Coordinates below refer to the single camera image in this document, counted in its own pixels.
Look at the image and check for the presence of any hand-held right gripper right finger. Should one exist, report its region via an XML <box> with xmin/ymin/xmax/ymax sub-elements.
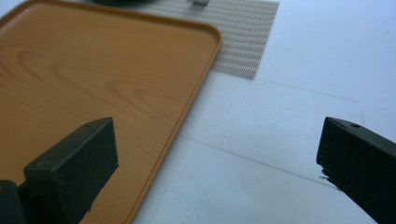
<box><xmin>316</xmin><ymin>117</ymin><xmax>396</xmax><ymax>224</ymax></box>

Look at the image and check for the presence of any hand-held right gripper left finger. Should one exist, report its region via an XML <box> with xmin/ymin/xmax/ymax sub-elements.
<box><xmin>18</xmin><ymin>117</ymin><xmax>120</xmax><ymax>224</ymax></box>

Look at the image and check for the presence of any wooden tray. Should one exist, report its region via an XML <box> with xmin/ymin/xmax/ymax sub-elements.
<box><xmin>0</xmin><ymin>0</ymin><xmax>223</xmax><ymax>224</ymax></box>

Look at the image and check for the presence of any grey woven placemat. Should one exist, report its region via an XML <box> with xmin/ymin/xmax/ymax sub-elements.
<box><xmin>130</xmin><ymin>0</ymin><xmax>281</xmax><ymax>80</ymax></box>

